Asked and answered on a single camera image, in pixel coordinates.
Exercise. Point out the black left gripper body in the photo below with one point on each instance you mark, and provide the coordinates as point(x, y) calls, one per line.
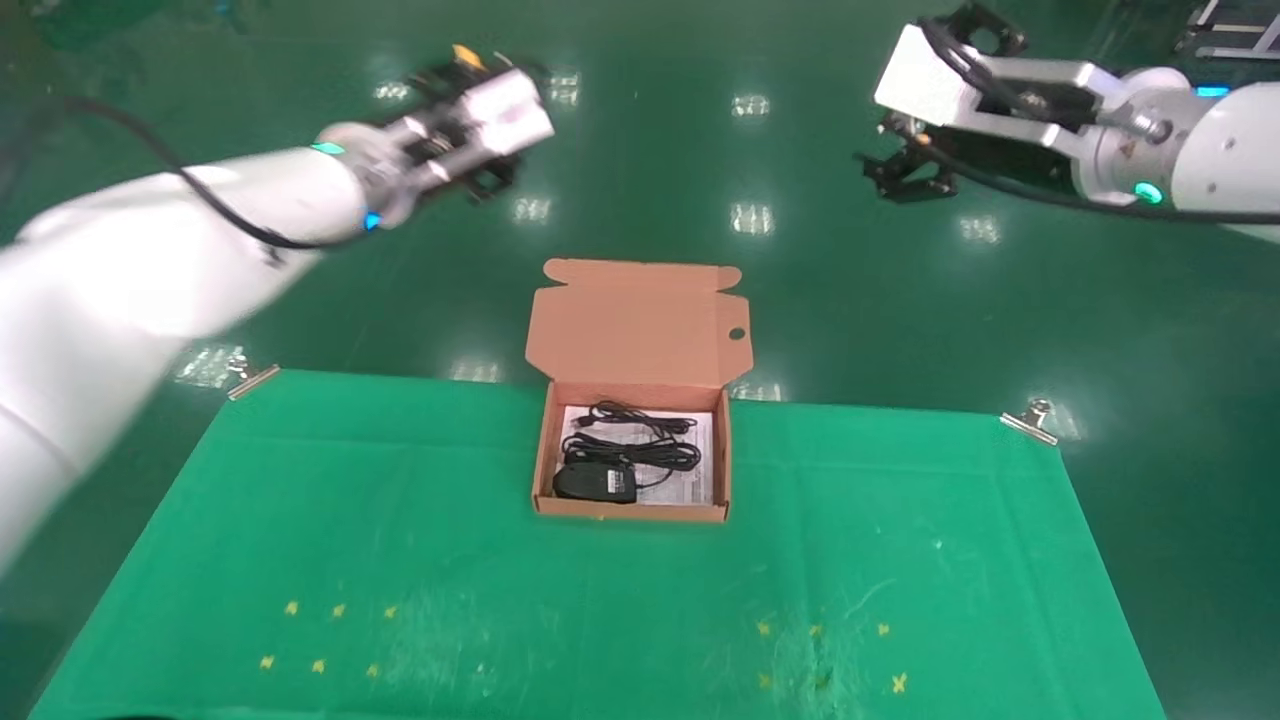
point(495, 178)

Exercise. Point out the orange cardboard box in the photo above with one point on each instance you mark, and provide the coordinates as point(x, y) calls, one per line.
point(640, 325)

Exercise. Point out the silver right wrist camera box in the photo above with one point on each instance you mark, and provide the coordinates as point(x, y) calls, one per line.
point(930, 80)

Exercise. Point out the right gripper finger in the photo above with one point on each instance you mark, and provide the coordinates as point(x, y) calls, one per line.
point(935, 182)
point(885, 175)

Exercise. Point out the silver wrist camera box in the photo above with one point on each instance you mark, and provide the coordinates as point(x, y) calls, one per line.
point(930, 80)
point(510, 110)

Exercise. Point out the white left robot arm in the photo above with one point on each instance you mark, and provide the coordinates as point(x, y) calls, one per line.
point(150, 270)

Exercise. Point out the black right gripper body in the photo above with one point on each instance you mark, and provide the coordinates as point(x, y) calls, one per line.
point(1010, 160)

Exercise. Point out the white metal cart frame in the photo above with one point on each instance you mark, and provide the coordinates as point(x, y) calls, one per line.
point(1235, 40)

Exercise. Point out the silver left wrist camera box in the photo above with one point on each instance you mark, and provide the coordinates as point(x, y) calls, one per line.
point(510, 110)

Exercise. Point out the metal cloth clip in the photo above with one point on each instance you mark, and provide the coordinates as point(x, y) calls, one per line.
point(252, 380)
point(1030, 422)

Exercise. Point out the green table cloth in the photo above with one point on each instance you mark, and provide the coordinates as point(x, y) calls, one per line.
point(600, 600)

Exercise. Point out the white printed paper sheet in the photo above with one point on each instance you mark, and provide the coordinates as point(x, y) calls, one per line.
point(700, 480)

